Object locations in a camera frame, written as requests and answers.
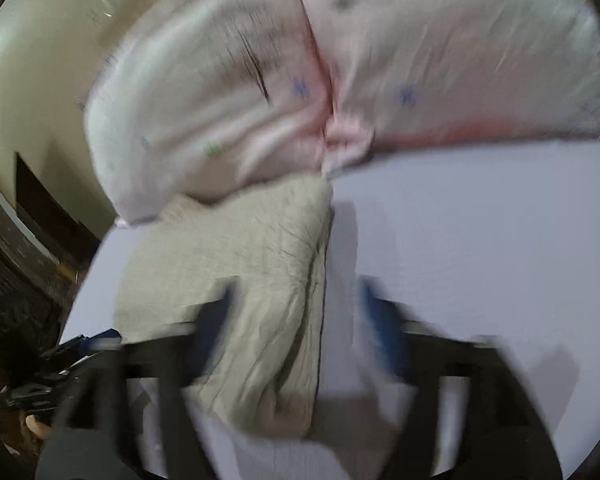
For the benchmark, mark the beige cable-knit sweater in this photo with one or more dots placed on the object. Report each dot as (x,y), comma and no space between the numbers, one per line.
(269,242)

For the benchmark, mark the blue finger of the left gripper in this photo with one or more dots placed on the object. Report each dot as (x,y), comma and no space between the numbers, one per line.
(104,341)

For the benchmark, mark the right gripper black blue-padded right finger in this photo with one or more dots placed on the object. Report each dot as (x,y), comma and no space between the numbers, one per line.
(503,436)

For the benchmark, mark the dark bedside furniture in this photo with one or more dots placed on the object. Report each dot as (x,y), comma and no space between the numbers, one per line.
(59,208)

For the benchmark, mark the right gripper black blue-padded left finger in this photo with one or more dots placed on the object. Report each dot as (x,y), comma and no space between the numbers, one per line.
(93,434)

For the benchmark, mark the floral pink pillow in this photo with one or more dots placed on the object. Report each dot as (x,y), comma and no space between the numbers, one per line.
(203,97)
(421,73)

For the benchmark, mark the left floral pink pillow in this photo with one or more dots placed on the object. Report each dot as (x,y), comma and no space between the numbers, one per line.
(203,97)

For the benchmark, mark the right floral pink pillow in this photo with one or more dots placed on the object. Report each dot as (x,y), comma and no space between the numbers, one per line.
(421,73)

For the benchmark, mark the lavender bed sheet mattress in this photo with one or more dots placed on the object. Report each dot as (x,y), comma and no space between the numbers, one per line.
(496,243)

